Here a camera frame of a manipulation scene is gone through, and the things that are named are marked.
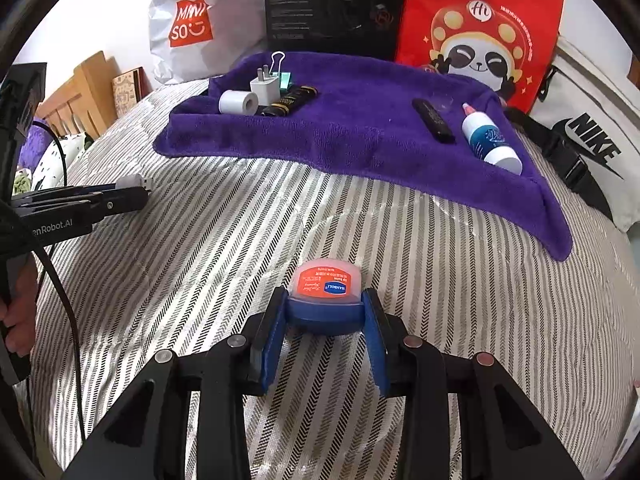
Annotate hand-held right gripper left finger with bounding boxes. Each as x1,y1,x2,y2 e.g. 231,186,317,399
60,287,289,480

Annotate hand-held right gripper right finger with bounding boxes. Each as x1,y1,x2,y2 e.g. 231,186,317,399
362,287,586,480

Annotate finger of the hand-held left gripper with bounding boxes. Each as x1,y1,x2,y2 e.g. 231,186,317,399
30,182,152,206
14,194,150,223

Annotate small grey white gadget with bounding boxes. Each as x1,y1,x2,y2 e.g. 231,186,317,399
114,174,154,192

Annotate blue lidded balm jar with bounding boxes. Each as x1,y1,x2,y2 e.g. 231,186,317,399
286,258,367,337

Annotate white tape roll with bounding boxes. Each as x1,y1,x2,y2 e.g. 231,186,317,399
218,90,259,117

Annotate white charger plug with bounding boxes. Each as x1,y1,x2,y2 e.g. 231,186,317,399
249,66,284,109

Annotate black gold tube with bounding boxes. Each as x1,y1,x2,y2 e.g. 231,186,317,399
260,85,320,118

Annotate white blue bottle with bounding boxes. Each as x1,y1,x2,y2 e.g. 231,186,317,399
461,110,524,177

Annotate person's left hand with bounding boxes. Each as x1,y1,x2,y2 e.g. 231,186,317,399
0,259,40,357

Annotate patterned cloth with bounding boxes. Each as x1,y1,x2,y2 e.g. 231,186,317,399
14,124,96,196

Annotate wooden headboard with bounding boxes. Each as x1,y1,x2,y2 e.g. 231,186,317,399
37,51,122,142

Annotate brown kraft notebook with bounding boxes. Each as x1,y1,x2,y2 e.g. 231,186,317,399
112,67,154,122

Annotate purple towel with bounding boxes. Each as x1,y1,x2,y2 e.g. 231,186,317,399
154,52,574,264

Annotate white plastic bag orange logo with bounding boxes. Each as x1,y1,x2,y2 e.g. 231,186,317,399
148,0,269,86

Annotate teal binder clip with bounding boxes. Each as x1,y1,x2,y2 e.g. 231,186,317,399
269,51,293,92

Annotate black cardboard box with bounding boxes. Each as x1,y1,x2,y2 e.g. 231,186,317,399
263,0,414,61

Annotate white canvas bag black logo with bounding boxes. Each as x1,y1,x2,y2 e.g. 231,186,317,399
520,35,640,234

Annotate red paper bag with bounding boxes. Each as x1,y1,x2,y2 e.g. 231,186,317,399
393,0,566,117

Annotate black cable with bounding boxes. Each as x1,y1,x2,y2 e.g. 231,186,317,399
22,119,83,466

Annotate black bag strap with buckle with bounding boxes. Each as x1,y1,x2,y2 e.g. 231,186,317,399
504,66,617,222

